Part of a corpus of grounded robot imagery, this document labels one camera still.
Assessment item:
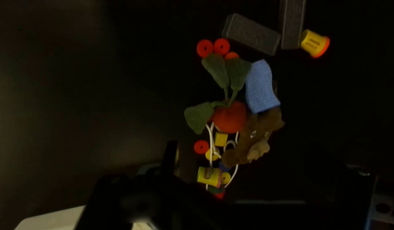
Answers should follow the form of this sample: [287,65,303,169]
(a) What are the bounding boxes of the white toy string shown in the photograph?
[204,121,242,190]

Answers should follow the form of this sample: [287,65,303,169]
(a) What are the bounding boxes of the brown plush toy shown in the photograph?
[221,107,287,167]

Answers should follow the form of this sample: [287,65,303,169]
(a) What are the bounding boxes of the red plush radish green leaves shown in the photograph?
[183,52,252,136]

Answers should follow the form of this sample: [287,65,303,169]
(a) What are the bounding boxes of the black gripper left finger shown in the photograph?
[77,139,233,230]

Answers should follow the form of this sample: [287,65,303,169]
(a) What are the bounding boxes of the yellow toy peg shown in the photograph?
[196,165,232,189]

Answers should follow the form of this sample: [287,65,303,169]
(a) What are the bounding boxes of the yellow toy bead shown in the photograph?
[213,132,229,148]
[204,148,223,162]

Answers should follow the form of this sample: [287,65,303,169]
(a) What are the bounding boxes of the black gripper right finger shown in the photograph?
[344,164,394,230]

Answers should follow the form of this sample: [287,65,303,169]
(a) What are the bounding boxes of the yellow toy block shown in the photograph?
[300,28,331,60]

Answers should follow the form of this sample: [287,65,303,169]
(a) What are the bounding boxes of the red toy disc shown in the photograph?
[195,38,215,59]
[213,36,232,58]
[192,138,211,156]
[224,50,242,61]

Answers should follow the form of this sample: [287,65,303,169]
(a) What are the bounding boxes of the blue sponge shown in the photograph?
[243,58,283,115]

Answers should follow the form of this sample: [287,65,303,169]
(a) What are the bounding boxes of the dark grey foam block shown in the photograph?
[220,12,283,58]
[280,0,307,51]

